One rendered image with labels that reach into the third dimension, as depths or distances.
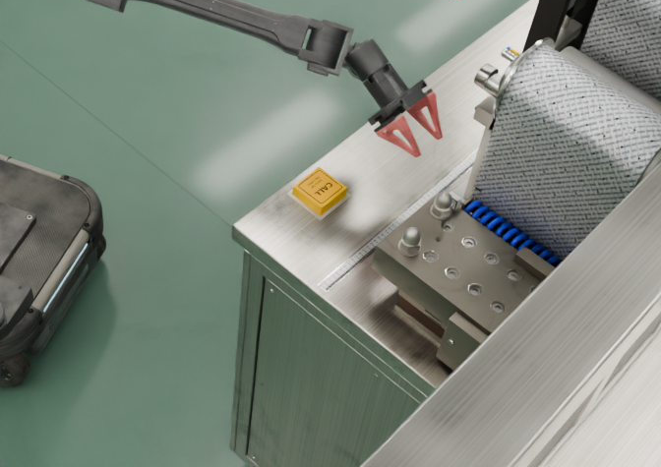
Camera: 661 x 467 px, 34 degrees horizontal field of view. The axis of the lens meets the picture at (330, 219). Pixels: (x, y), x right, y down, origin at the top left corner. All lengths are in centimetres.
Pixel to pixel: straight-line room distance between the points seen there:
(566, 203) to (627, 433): 63
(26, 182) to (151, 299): 44
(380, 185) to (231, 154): 128
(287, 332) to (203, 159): 129
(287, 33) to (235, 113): 154
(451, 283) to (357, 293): 19
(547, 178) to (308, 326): 51
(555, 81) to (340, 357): 61
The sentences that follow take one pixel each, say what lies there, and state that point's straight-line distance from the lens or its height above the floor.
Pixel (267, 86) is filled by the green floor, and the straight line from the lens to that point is 339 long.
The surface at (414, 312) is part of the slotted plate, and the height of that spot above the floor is 93.
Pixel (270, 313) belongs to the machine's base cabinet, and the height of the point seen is 74.
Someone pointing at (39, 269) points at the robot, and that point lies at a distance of 265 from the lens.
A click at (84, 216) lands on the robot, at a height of 24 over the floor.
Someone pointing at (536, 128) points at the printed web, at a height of 124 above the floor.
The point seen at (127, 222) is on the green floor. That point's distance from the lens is 302.
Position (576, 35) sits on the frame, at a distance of 214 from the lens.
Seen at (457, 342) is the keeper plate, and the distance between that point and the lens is 168.
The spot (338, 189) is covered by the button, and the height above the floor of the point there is 92.
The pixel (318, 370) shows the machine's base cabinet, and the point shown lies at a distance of 197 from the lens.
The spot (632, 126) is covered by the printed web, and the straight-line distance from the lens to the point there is 159.
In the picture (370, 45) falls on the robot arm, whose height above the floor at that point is 118.
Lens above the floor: 236
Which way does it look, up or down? 51 degrees down
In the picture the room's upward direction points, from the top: 10 degrees clockwise
